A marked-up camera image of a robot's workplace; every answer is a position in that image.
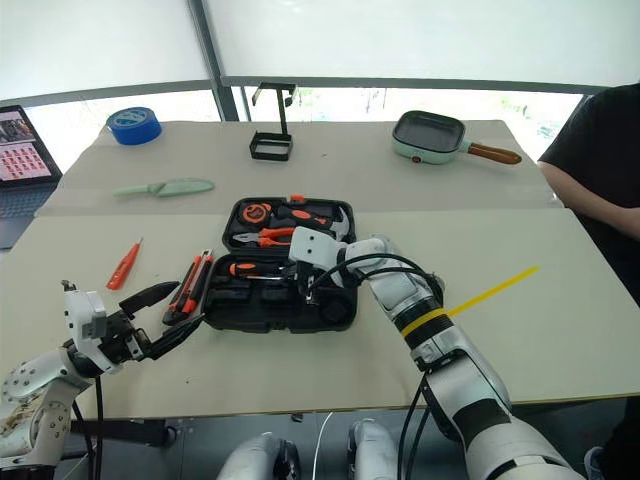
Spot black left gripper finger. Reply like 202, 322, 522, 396
146, 313, 206, 362
118, 280, 181, 321

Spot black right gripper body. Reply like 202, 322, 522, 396
294, 258, 327, 306

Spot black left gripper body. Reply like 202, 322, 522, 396
99, 309, 154, 364

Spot orange black utility knife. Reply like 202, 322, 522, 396
161, 247, 216, 327

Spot orange voltage tester pen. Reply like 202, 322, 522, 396
105, 236, 145, 292

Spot screwdriver orange black handle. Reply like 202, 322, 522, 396
228, 260, 289, 282

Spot black plastic tool case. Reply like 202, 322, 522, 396
202, 194, 360, 335

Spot orange black tape measure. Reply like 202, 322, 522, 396
237, 200, 274, 224

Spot pale green sheathed knife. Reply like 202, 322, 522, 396
111, 176, 217, 200

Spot silver rounded robot leg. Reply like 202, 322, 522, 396
346, 418, 402, 480
216, 431, 302, 480

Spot black metal stand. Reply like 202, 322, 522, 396
248, 80, 299, 163

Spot blue tape roll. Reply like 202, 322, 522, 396
105, 105, 164, 147

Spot yellow plastic strip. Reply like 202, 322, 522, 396
401, 265, 542, 338

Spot open laptop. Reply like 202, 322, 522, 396
0, 104, 64, 251

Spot person in black shirt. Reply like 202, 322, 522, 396
537, 82, 640, 480

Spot blue shoe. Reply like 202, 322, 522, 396
583, 445, 609, 480

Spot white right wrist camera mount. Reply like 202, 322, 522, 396
288, 225, 352, 275

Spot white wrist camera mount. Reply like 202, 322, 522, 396
288, 225, 352, 275
61, 281, 122, 375

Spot orange handled pliers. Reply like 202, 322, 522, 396
231, 226, 298, 250

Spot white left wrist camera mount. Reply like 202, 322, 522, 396
61, 281, 122, 375

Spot claw hammer orange black handle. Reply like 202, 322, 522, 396
273, 201, 355, 239

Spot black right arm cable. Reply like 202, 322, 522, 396
305, 252, 446, 480

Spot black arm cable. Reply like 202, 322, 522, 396
69, 372, 106, 480
305, 252, 446, 480

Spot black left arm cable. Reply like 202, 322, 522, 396
69, 372, 106, 480

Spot black table frame bar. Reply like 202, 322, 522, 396
69, 418, 177, 448

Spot thin white cable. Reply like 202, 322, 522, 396
311, 410, 336, 480

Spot green electric pan wooden handle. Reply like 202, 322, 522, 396
390, 109, 523, 167

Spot grey window frame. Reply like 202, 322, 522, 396
0, 0, 640, 123

